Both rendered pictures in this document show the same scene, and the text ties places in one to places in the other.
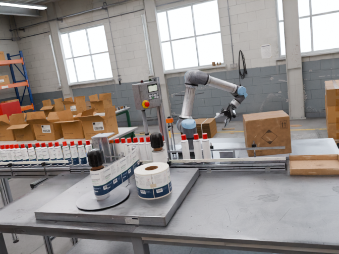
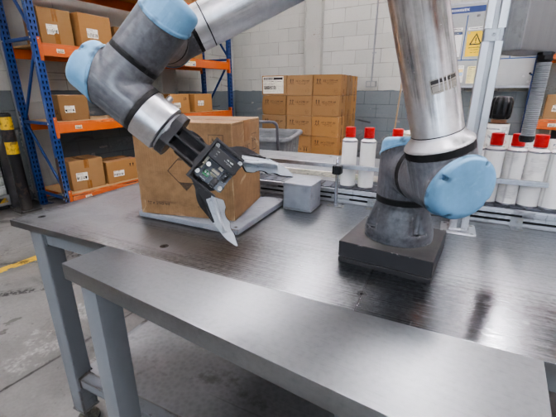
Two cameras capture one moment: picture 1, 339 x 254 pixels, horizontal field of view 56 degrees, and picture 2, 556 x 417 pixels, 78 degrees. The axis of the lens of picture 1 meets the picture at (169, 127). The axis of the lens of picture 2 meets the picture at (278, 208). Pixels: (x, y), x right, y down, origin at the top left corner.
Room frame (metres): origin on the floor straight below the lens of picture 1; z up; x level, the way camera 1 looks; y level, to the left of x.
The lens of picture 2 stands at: (3.32, -0.38, 1.20)
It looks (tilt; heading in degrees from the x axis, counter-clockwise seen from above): 19 degrees down; 185
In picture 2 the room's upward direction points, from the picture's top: straight up
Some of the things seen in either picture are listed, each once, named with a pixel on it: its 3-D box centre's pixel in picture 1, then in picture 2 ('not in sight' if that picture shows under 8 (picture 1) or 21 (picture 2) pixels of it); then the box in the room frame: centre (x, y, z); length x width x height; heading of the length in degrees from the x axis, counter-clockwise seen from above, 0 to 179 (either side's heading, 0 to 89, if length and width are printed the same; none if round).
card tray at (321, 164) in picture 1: (315, 164); not in sight; (1.88, -0.87, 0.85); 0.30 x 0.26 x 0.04; 69
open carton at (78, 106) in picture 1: (74, 106); not in sight; (6.76, 1.93, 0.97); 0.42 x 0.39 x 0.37; 150
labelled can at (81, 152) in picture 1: (81, 152); not in sight; (2.49, 0.73, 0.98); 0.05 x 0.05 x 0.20
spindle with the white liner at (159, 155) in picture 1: (159, 155); not in sight; (1.95, 0.09, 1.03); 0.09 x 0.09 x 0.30
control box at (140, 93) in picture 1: (147, 95); (526, 10); (2.35, 0.13, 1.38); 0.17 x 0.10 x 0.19; 124
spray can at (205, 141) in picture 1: (206, 147); (348, 156); (2.12, -0.23, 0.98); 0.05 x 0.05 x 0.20
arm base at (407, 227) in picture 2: (191, 141); (400, 214); (2.56, -0.16, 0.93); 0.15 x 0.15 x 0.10
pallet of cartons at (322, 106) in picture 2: not in sight; (309, 128); (-1.70, -0.33, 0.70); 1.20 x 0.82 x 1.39; 68
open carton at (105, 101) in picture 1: (100, 103); not in sight; (6.55, 1.34, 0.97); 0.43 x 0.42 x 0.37; 149
